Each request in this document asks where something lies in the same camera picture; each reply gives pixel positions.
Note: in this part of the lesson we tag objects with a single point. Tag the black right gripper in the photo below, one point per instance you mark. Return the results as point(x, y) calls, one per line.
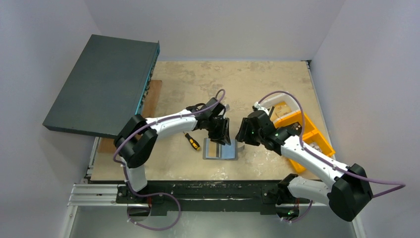
point(248, 128)

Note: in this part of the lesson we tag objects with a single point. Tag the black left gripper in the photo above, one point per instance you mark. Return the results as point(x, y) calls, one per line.
point(218, 128)

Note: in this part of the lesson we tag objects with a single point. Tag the grey leather card holder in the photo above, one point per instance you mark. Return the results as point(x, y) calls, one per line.
point(216, 151)

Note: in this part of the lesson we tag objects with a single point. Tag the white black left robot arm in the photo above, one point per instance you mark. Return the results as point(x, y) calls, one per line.
point(135, 142)

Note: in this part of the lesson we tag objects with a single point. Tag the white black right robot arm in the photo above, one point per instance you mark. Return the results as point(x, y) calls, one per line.
point(344, 189)

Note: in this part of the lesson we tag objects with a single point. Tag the white plastic bin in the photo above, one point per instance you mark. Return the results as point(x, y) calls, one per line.
point(280, 106)

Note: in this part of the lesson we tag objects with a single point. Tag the yellow plastic bin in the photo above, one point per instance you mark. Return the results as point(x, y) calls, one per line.
point(312, 136)

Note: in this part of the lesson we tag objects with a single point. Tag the wooden board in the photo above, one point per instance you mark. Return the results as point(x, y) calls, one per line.
point(148, 111)

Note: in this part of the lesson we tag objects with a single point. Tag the black yellow handled screwdriver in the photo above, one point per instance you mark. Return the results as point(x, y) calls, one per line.
point(195, 145)

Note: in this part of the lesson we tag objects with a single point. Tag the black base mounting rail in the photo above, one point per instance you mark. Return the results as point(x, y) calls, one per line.
point(163, 196)

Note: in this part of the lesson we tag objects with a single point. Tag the dark grey network switch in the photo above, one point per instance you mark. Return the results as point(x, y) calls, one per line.
point(105, 88)

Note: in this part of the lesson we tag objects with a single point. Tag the aluminium frame profile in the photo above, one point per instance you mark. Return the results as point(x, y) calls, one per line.
point(91, 195)

